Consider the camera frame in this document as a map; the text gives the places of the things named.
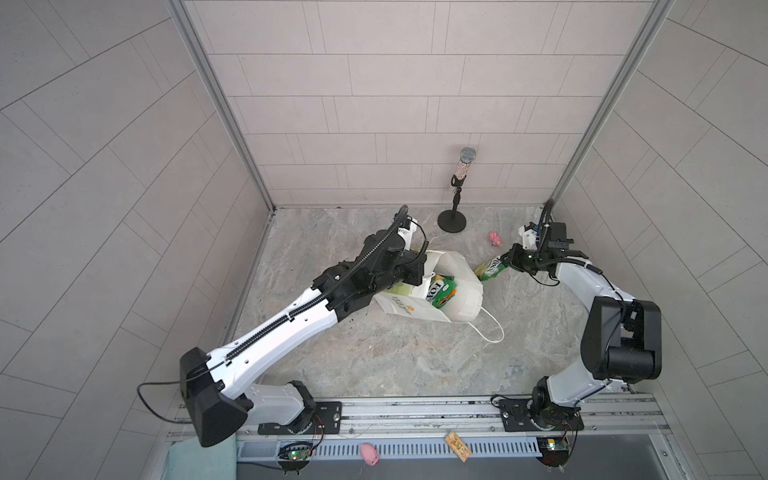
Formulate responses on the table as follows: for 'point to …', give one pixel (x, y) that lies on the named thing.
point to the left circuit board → (293, 456)
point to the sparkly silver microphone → (467, 154)
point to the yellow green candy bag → (440, 277)
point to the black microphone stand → (454, 220)
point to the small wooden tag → (460, 447)
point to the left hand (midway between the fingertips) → (435, 255)
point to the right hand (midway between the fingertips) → (501, 253)
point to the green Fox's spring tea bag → (485, 271)
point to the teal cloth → (188, 459)
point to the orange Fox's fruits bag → (439, 293)
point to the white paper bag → (410, 301)
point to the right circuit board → (553, 451)
